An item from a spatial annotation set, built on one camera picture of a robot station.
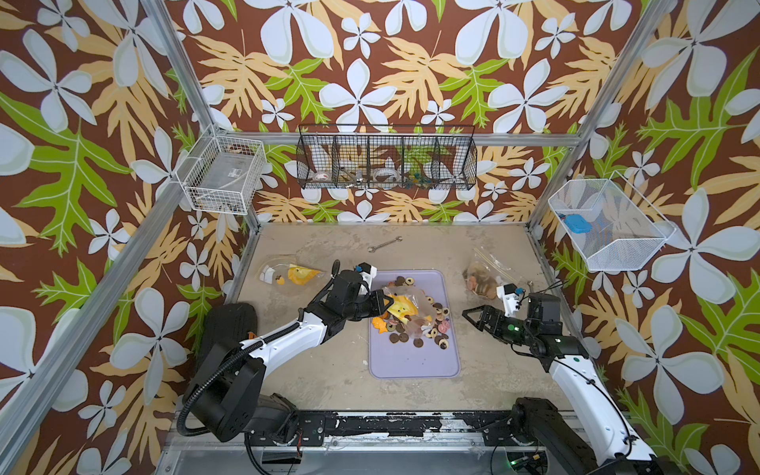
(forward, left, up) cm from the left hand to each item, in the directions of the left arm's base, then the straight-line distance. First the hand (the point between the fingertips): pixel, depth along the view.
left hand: (396, 297), depth 82 cm
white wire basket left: (+30, +52, +19) cm, 63 cm away
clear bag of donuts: (-4, -4, +1) cm, 6 cm away
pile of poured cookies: (-5, -1, -14) cm, 15 cm away
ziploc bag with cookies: (+13, +34, -6) cm, 37 cm away
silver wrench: (+30, +8, -15) cm, 35 cm away
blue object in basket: (+18, -53, +11) cm, 57 cm away
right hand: (-5, -20, -1) cm, 21 cm away
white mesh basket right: (+11, -60, +16) cm, 64 cm away
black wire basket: (+44, +2, +17) cm, 47 cm away
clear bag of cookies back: (+11, -29, -3) cm, 31 cm away
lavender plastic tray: (-13, -4, -15) cm, 20 cm away
